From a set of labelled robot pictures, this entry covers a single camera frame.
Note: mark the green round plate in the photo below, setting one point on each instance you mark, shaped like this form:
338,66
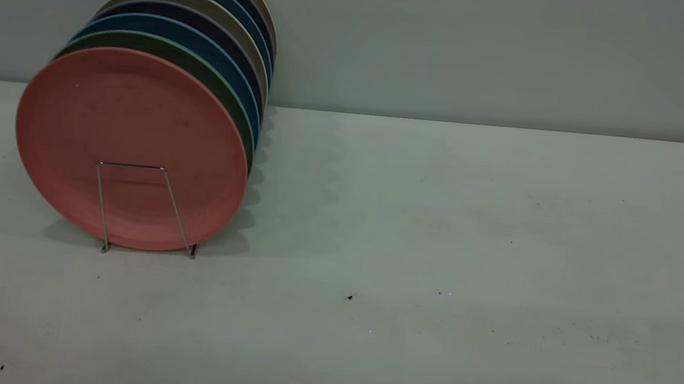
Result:
202,60

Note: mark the pink round plate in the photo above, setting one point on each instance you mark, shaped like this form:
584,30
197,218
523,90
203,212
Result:
130,129

